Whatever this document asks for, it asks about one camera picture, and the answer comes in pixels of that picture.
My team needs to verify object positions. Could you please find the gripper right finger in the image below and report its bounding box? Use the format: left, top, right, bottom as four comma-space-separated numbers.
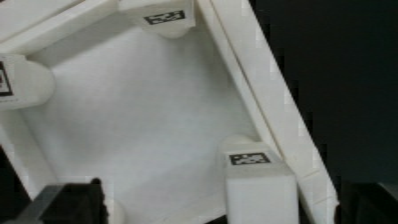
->
335, 182, 398, 224

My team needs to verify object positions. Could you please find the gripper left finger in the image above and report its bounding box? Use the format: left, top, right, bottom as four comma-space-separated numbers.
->
8, 178, 108, 224

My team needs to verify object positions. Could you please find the white table leg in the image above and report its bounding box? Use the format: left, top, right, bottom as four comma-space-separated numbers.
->
119, 0, 195, 38
0, 53, 55, 111
220, 135, 298, 224

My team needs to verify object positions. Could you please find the white square tabletop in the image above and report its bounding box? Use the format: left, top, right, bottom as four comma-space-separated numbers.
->
0, 0, 270, 224

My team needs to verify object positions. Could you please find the white front fence bar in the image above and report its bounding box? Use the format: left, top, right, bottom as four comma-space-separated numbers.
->
209, 0, 339, 224

